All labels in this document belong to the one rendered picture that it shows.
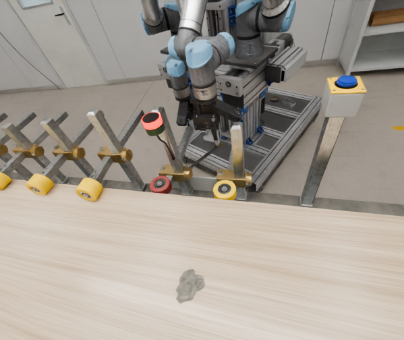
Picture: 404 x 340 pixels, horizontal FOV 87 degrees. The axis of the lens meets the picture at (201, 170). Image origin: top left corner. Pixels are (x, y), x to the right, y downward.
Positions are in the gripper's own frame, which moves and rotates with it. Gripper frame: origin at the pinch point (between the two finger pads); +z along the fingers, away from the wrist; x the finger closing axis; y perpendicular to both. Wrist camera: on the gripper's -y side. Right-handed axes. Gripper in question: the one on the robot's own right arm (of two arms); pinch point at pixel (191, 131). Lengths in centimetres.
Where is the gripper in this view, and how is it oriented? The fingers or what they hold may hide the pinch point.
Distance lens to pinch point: 115.4
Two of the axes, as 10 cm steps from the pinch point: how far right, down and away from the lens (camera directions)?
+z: 1.8, 6.3, 7.5
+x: -9.6, -0.6, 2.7
